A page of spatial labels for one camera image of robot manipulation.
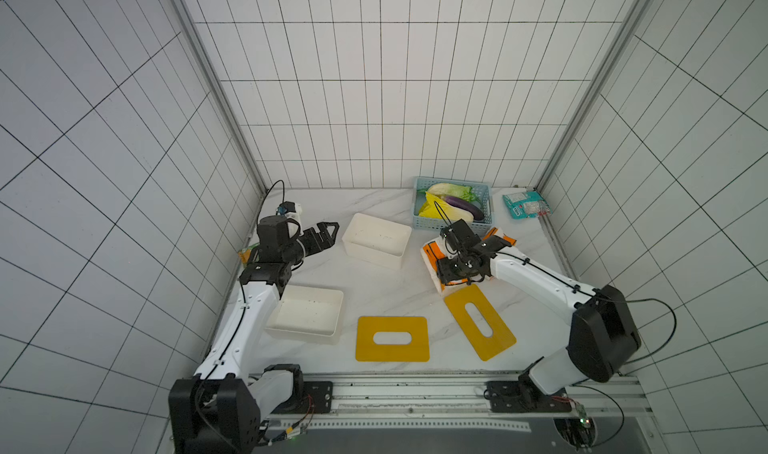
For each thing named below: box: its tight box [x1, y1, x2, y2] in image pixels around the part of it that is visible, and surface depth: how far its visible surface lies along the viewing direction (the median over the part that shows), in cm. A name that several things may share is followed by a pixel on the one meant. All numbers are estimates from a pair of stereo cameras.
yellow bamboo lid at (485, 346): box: [444, 284, 517, 361], surface depth 87 cm
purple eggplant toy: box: [445, 195, 484, 221], surface depth 109 cm
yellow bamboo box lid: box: [356, 316, 430, 362], surface depth 84 cm
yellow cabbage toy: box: [418, 192, 475, 225], surface depth 105 cm
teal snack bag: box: [502, 191, 551, 219], surface depth 113 cm
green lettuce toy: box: [419, 183, 479, 201], surface depth 112 cm
